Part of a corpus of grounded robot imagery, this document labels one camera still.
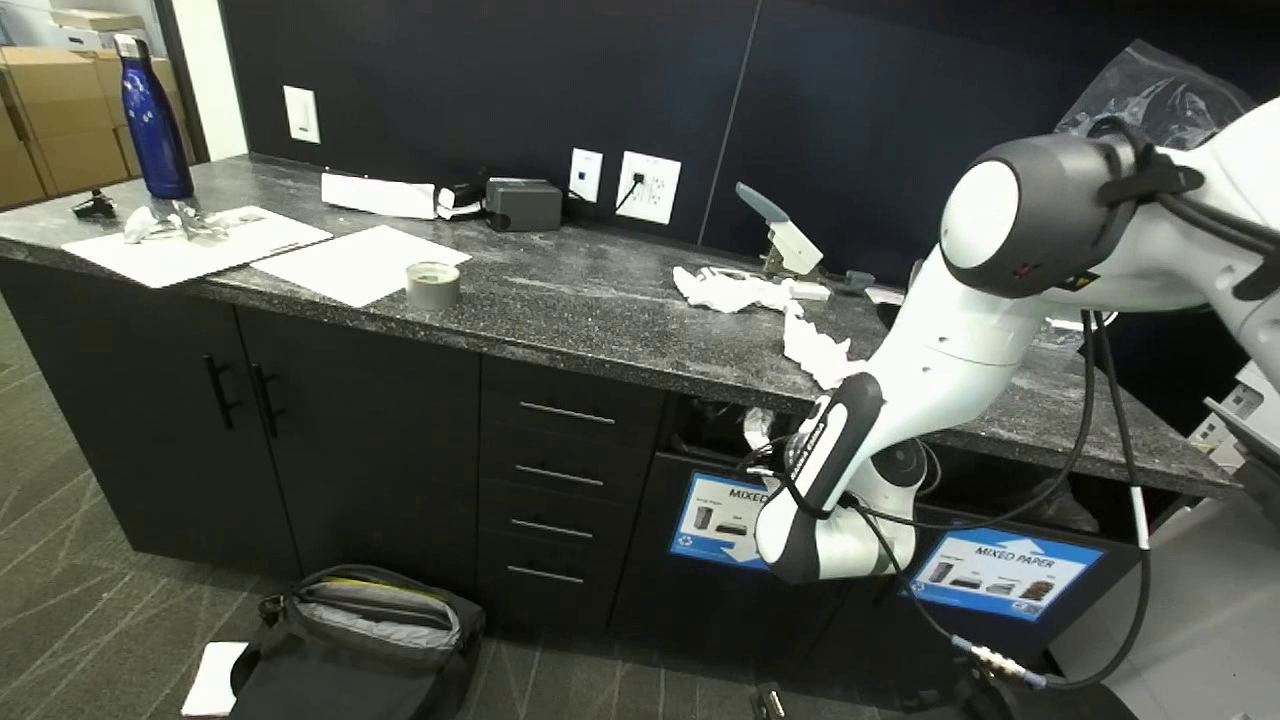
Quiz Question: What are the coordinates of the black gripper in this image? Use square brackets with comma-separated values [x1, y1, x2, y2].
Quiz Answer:
[743, 411, 821, 501]

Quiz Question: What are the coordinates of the long white paper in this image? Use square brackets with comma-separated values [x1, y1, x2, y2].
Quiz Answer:
[739, 405, 782, 459]

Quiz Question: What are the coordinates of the black bin liner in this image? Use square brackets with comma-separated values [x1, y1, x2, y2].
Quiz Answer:
[674, 395, 751, 471]
[932, 452, 1118, 536]

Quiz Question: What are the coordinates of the blue mixed paper sign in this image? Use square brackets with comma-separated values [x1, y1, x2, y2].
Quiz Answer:
[906, 520, 1107, 628]
[668, 466, 778, 574]

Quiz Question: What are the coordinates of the small crumpled white paper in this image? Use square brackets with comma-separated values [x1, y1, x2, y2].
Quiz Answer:
[782, 306, 866, 392]

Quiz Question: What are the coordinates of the black power adapter box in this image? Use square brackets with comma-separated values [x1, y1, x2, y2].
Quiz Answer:
[482, 173, 570, 230]

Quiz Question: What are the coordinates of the white tape roll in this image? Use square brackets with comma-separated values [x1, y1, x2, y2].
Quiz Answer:
[403, 254, 465, 293]

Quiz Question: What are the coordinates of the dark grey counter cabinet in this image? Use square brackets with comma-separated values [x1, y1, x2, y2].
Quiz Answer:
[0, 253, 1203, 671]

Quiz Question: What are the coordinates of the black backpack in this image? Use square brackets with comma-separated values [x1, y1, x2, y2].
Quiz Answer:
[230, 558, 490, 720]

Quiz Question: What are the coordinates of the white control box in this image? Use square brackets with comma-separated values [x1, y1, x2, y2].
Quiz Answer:
[1185, 375, 1280, 465]

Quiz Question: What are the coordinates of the flat white paper sheet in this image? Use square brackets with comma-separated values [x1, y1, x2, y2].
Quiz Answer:
[56, 204, 337, 293]
[247, 220, 475, 313]

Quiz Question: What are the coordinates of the white power strip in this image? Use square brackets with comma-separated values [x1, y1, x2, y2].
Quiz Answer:
[317, 167, 458, 224]

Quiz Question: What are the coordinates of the clear plastic bag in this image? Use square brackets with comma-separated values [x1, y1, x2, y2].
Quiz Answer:
[1054, 34, 1256, 153]

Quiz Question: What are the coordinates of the blue metal water bottle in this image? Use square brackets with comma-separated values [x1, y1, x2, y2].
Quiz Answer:
[113, 33, 197, 204]

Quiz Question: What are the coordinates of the small black clip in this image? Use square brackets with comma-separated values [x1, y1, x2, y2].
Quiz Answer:
[71, 188, 122, 228]

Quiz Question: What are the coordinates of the brown cardboard box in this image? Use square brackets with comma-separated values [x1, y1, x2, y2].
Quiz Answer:
[0, 43, 144, 210]

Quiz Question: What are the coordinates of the silver drawer handle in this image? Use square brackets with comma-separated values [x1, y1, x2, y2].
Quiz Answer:
[516, 395, 619, 432]
[501, 558, 588, 593]
[513, 459, 612, 493]
[507, 516, 599, 544]

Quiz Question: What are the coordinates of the beige stapler blue handle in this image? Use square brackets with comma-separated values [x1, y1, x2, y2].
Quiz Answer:
[733, 179, 827, 280]

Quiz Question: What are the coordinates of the narrow white wall plate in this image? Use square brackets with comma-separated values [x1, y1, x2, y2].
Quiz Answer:
[281, 82, 326, 147]
[570, 144, 610, 209]

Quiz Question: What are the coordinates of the black door handle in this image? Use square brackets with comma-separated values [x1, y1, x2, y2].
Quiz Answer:
[200, 354, 242, 435]
[247, 360, 290, 439]

